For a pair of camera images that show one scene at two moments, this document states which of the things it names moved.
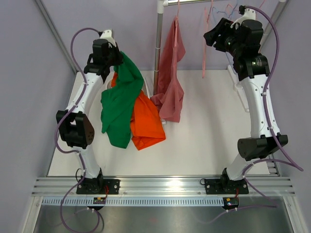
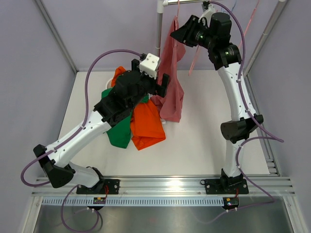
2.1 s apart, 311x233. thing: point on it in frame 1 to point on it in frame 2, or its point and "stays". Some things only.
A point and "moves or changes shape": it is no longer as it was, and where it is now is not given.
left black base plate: (98, 186) stays
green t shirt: (117, 103) moves or changes shape
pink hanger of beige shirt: (235, 9) moves or changes shape
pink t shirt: (169, 102) stays
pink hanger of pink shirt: (176, 23) stays
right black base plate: (220, 186) stays
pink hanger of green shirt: (205, 32) to (194, 61)
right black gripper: (223, 27) to (184, 34)
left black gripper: (119, 56) to (160, 90)
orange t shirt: (146, 126) stays
